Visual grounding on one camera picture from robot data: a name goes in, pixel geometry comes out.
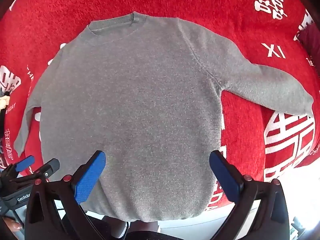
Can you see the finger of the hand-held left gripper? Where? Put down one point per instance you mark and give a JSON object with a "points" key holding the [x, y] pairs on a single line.
{"points": [[25, 162], [51, 165]]}

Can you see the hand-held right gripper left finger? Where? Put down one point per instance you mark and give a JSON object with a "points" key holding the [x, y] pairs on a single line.
{"points": [[90, 177]]}

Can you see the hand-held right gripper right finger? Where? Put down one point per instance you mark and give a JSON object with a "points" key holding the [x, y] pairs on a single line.
{"points": [[225, 177]]}

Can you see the grey knit sweater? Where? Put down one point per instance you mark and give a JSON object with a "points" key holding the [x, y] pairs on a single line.
{"points": [[140, 105]]}

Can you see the person's left hand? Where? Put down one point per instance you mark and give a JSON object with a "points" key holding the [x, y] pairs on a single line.
{"points": [[14, 226]]}

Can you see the dark grey device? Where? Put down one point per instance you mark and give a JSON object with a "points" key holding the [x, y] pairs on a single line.
{"points": [[117, 227]]}

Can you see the red printed blanket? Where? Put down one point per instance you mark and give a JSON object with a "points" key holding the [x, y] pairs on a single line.
{"points": [[212, 12]]}

